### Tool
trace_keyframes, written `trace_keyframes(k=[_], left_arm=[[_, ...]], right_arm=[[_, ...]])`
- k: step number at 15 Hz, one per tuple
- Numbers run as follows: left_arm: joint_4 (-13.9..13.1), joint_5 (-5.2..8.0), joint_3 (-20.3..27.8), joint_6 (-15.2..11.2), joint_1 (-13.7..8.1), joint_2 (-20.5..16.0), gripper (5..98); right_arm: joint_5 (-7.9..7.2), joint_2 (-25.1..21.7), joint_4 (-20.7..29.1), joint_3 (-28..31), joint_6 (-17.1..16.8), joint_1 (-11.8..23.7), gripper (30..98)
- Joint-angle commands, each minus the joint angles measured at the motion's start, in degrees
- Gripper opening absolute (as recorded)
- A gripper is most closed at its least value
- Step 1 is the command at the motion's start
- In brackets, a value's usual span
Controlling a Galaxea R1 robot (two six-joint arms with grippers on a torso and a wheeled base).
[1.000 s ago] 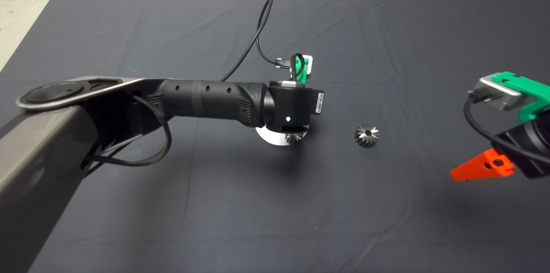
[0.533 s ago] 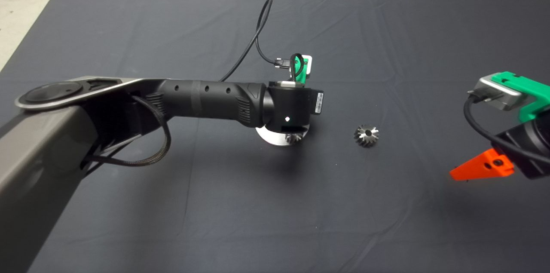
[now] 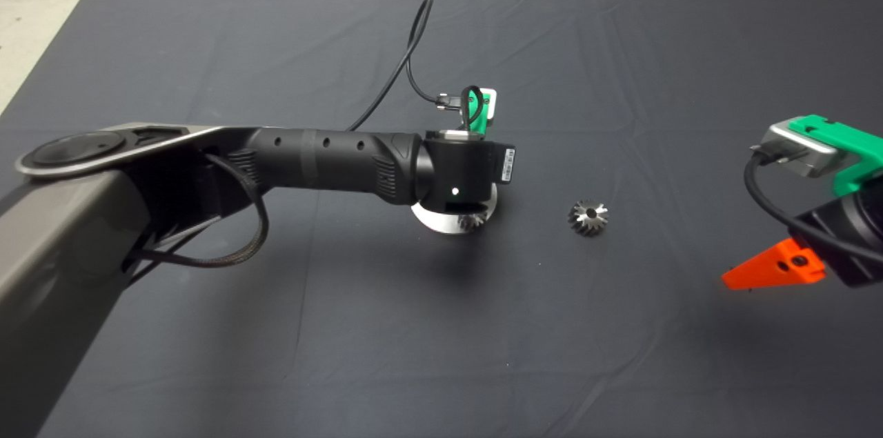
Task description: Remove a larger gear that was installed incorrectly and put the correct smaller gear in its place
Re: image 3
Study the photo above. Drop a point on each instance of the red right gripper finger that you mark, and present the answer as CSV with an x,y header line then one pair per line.
x,y
766,274

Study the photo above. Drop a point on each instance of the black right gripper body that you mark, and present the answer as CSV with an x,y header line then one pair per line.
x,y
862,238

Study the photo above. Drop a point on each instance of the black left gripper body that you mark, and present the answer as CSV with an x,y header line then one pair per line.
x,y
508,163

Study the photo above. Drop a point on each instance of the large steel bevel gear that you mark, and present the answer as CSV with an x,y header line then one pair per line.
x,y
583,221

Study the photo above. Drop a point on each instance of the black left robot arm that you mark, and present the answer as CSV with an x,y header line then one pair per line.
x,y
324,158

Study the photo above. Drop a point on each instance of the small steel bevel gear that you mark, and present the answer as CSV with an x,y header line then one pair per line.
x,y
470,223

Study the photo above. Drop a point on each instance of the round metal plate with hole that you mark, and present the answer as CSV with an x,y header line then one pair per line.
x,y
441,224

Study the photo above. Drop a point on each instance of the dark grey table cloth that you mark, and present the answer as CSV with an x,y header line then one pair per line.
x,y
621,45

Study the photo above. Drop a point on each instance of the green left camera mount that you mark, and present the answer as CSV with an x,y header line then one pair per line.
x,y
477,110

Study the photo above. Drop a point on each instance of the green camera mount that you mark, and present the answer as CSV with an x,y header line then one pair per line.
x,y
855,147
477,110

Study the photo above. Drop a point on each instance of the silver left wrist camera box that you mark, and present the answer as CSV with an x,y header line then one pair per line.
x,y
491,101

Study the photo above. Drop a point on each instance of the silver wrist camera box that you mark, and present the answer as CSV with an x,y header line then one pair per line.
x,y
491,101
800,150

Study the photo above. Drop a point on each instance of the green right camera mount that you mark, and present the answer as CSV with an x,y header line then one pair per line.
x,y
855,147

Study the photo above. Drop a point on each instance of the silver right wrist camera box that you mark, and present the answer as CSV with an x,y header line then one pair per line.
x,y
800,150

